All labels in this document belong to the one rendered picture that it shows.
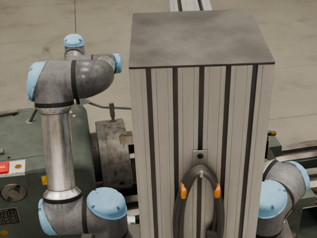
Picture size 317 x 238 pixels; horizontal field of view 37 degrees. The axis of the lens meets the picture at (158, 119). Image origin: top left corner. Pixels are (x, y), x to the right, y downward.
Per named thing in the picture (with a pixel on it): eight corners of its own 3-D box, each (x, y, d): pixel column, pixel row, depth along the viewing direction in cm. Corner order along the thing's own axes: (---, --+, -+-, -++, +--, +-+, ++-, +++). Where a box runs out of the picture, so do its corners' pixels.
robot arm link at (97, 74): (112, 60, 136) (120, 46, 184) (74, 61, 136) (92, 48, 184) (115, 100, 139) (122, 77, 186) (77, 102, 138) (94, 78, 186)
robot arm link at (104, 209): (128, 241, 149) (125, 209, 142) (85, 243, 149) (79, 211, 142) (129, 213, 159) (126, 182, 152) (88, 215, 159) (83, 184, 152)
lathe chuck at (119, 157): (113, 203, 206) (105, 135, 195) (108, 172, 235) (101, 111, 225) (134, 200, 207) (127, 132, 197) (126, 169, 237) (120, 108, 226)
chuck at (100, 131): (105, 204, 206) (96, 136, 195) (101, 173, 235) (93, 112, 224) (113, 203, 206) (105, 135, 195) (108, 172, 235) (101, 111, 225)
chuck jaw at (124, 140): (120, 156, 212) (120, 146, 202) (119, 146, 214) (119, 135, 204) (145, 152, 214) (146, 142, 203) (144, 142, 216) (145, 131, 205)
